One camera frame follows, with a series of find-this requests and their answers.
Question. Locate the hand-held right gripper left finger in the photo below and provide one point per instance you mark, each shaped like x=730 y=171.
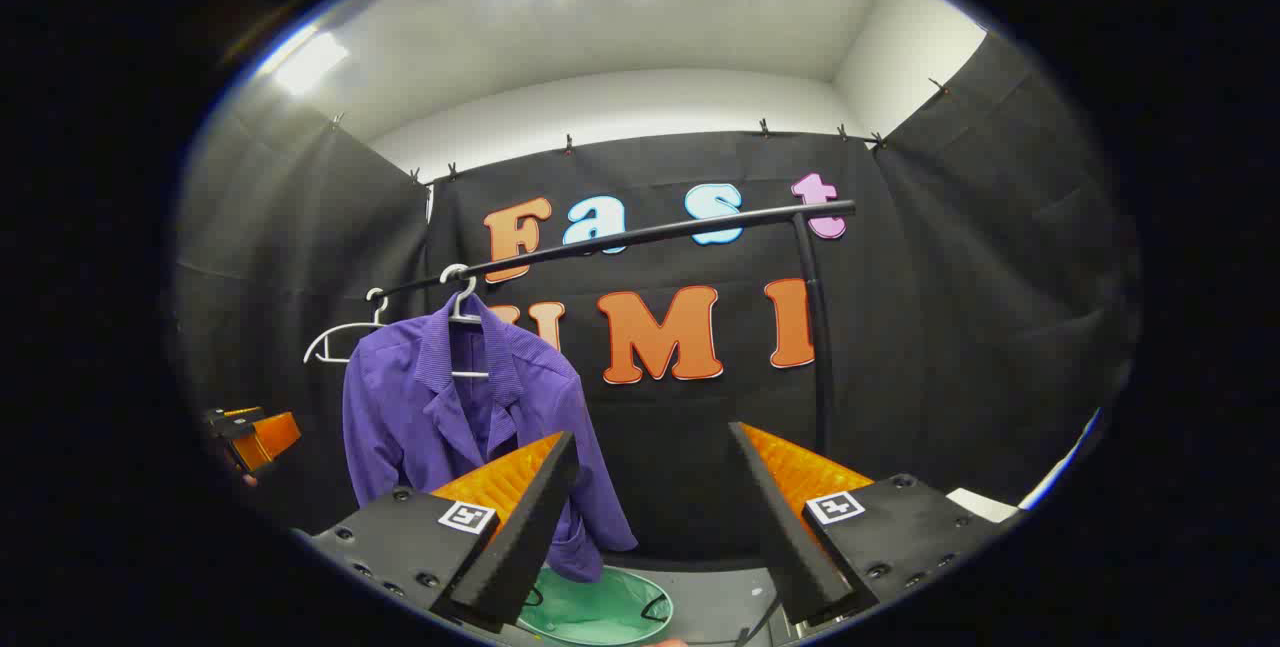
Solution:
x=520 y=537

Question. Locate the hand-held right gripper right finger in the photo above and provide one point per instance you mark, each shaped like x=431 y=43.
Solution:
x=785 y=537

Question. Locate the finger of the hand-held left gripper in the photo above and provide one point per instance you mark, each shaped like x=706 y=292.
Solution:
x=270 y=439

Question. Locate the green mesh laundry hamper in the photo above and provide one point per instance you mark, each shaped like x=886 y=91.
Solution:
x=600 y=612

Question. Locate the white plastic hanger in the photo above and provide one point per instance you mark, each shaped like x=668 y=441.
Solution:
x=462 y=312
x=340 y=330

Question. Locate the black clothes rack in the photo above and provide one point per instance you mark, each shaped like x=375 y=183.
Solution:
x=700 y=224

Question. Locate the white furniture panel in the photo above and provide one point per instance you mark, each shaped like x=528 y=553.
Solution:
x=980 y=504

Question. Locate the small ceiling light panel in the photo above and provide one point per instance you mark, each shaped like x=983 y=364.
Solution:
x=308 y=62

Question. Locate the row of black cloth clips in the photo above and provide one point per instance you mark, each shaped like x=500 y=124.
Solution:
x=568 y=143

